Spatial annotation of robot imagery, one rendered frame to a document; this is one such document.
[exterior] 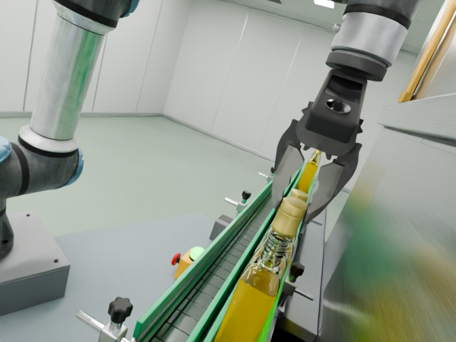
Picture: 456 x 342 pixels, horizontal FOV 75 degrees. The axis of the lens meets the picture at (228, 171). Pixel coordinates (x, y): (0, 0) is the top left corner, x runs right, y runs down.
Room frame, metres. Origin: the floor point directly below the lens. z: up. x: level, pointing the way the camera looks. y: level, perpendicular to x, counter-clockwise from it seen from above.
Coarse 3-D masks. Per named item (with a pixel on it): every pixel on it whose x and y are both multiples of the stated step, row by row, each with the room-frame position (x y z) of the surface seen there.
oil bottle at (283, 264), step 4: (260, 244) 0.45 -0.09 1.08; (264, 244) 0.44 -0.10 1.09; (256, 248) 0.45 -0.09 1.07; (260, 248) 0.43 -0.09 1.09; (256, 252) 0.42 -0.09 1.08; (260, 252) 0.42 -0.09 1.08; (252, 256) 0.42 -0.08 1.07; (284, 256) 0.42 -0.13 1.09; (288, 256) 0.44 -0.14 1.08; (284, 260) 0.42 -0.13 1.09; (280, 264) 0.41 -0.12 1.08; (284, 264) 0.41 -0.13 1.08; (284, 268) 0.41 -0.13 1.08; (284, 272) 0.41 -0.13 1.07
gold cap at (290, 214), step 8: (288, 200) 0.38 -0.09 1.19; (296, 200) 0.39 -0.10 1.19; (280, 208) 0.37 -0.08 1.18; (288, 208) 0.36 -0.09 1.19; (296, 208) 0.36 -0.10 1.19; (304, 208) 0.37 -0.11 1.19; (280, 216) 0.37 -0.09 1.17; (288, 216) 0.36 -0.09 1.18; (296, 216) 0.36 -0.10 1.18; (272, 224) 0.38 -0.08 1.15; (280, 224) 0.37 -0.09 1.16; (288, 224) 0.36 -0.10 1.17; (296, 224) 0.36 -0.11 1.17; (280, 232) 0.36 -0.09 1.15; (288, 232) 0.36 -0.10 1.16; (296, 232) 0.37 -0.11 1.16
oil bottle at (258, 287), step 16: (256, 256) 0.39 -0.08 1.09; (256, 272) 0.36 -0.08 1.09; (272, 272) 0.36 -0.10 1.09; (240, 288) 0.36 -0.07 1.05; (256, 288) 0.35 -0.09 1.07; (272, 288) 0.35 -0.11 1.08; (240, 304) 0.36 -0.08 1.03; (256, 304) 0.35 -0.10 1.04; (272, 304) 0.35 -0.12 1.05; (224, 320) 0.36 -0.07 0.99; (240, 320) 0.35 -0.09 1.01; (256, 320) 0.35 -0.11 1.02; (224, 336) 0.36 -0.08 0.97; (240, 336) 0.35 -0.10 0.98; (256, 336) 0.35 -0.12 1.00
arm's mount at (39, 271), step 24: (24, 216) 0.65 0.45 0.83; (24, 240) 0.56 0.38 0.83; (48, 240) 0.59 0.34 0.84; (0, 264) 0.48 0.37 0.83; (24, 264) 0.50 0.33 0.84; (48, 264) 0.52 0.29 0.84; (0, 288) 0.44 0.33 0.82; (24, 288) 0.47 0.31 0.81; (48, 288) 0.51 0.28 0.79; (0, 312) 0.44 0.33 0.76
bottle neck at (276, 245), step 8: (272, 232) 0.38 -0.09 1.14; (272, 240) 0.37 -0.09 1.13; (280, 240) 0.37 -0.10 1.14; (288, 240) 0.37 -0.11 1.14; (264, 248) 0.38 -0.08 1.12; (272, 248) 0.37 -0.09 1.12; (280, 248) 0.37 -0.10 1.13; (264, 256) 0.37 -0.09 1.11; (272, 256) 0.36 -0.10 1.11; (280, 256) 0.37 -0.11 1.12; (264, 264) 0.37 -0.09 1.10; (272, 264) 0.37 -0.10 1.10
